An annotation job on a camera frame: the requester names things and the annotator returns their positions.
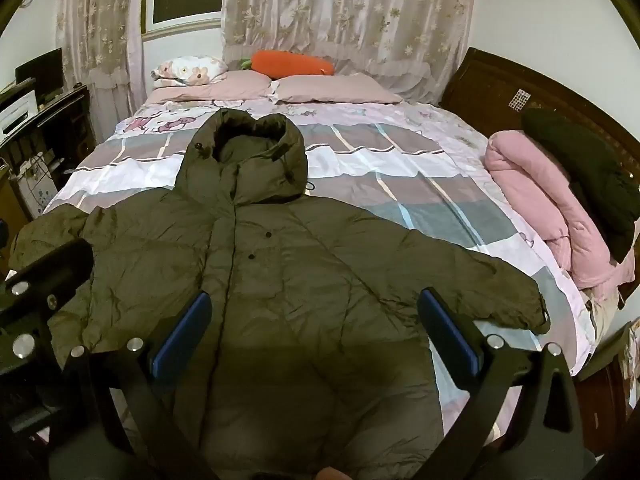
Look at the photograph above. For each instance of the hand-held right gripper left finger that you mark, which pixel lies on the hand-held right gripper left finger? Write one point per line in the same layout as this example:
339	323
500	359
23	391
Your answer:
181	332

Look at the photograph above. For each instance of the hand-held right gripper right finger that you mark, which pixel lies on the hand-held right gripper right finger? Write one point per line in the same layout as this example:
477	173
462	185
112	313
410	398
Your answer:
447	330

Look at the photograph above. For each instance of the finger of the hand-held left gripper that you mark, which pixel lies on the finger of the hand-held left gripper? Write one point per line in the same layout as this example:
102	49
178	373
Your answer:
55	265

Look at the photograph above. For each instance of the olive green puffer jacket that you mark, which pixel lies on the olive green puffer jacket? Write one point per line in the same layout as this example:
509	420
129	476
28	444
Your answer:
300	270

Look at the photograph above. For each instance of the dark wooden desk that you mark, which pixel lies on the dark wooden desk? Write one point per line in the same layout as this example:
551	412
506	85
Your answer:
60	125

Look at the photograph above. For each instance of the white printer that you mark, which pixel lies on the white printer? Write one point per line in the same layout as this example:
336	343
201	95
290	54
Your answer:
17	112

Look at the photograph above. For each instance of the printed patchwork bed sheet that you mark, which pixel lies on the printed patchwork bed sheet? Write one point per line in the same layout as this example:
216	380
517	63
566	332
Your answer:
400	170

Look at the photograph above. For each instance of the wooden nightstand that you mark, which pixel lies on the wooden nightstand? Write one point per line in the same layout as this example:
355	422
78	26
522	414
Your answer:
607	385

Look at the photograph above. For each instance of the folded pink quilt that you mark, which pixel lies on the folded pink quilt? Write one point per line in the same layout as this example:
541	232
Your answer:
530	180

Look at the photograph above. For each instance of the black monitor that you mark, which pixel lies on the black monitor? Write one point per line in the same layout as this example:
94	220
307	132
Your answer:
42	72

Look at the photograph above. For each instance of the dark knitted garment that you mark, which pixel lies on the dark knitted garment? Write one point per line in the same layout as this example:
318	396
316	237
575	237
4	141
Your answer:
590	180

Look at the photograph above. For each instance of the floral print pillow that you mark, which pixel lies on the floral print pillow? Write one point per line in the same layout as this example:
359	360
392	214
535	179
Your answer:
190	69

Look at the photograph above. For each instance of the small sticker sheet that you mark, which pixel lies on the small sticker sheet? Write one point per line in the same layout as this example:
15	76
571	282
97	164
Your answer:
520	99

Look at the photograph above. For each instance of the narrow floral lace curtain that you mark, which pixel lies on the narrow floral lace curtain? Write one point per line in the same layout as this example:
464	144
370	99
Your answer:
95	25

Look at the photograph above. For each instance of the dark wooden headboard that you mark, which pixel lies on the dark wooden headboard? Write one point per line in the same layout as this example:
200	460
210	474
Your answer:
490	90

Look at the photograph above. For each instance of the orange carrot plush pillow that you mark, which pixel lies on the orange carrot plush pillow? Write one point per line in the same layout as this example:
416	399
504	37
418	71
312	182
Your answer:
290	63

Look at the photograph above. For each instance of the wide floral lace curtain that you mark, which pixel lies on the wide floral lace curtain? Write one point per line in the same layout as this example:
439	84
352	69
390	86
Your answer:
350	10

